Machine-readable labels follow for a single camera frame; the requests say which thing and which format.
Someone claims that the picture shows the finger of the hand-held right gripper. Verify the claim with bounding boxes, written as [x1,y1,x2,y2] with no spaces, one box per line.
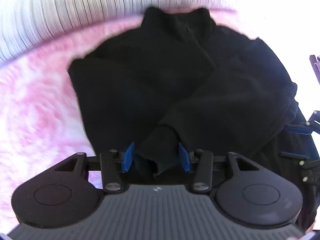
[279,151,309,167]
[286,110,320,134]

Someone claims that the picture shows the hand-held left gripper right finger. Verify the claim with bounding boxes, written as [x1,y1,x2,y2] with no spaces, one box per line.
[177,142,263,194]

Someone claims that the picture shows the black sweater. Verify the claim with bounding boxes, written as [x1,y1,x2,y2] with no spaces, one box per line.
[67,6,313,233]

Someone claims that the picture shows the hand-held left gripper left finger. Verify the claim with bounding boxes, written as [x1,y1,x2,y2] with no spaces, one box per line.
[54,141,137,194]

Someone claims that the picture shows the white striped duvet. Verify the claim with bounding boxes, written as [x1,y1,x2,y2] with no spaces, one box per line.
[0,0,241,63]

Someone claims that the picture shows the pink floral blanket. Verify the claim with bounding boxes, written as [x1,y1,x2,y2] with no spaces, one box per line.
[0,8,320,233]

